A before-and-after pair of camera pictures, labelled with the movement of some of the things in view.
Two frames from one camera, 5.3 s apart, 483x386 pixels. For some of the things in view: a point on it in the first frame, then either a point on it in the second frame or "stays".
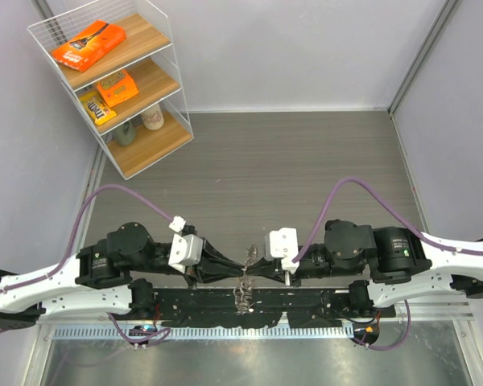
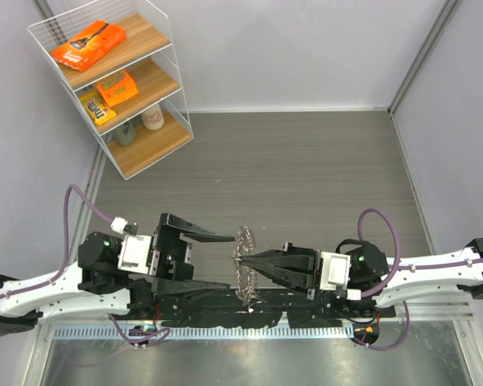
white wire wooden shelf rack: [117, 57] stays
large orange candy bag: [82, 51] stays
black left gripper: [213, 267] → [175, 268]
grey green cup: [125, 133] stays
